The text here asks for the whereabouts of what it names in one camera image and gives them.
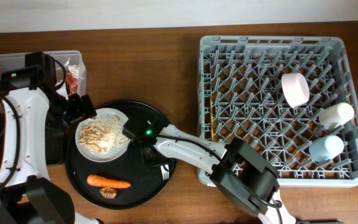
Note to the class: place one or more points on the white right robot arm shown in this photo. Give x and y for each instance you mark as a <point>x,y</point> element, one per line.
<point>238,171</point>

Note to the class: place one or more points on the clear plastic bin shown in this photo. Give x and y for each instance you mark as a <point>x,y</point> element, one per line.
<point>68,58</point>

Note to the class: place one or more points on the white plastic fork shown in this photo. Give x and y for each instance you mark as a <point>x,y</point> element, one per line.
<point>165,171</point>

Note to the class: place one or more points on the pink bowl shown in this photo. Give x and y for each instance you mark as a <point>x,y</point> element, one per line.
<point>295,89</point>

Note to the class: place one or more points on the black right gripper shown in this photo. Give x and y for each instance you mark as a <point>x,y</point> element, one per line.
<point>152,162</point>

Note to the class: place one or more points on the white cup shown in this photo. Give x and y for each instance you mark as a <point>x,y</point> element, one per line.
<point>336,115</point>

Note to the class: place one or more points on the grey plate with food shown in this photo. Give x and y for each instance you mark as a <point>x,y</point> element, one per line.
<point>100,139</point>

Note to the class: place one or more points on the orange carrot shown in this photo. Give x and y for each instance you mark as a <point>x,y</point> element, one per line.
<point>99,181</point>

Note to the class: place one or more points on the light blue cup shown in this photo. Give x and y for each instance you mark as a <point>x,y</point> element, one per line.
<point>326,148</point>

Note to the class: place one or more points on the round black tray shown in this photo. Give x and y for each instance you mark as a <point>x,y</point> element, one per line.
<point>144,176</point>

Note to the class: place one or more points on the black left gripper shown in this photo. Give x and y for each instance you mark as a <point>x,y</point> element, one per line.
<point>82,111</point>

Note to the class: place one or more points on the brown walnut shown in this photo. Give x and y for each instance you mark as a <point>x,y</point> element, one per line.
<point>108,193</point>

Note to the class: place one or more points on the grey plastic dishwasher rack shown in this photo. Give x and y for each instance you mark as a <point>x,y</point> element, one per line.
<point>242,75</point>

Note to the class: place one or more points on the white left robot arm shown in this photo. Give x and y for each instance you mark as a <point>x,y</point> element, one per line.
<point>29,96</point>

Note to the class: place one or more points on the wooden chopstick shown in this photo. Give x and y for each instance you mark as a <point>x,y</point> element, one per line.
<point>211,118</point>

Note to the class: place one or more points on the red and white wrapper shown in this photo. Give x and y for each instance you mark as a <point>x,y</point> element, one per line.
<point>72,78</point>

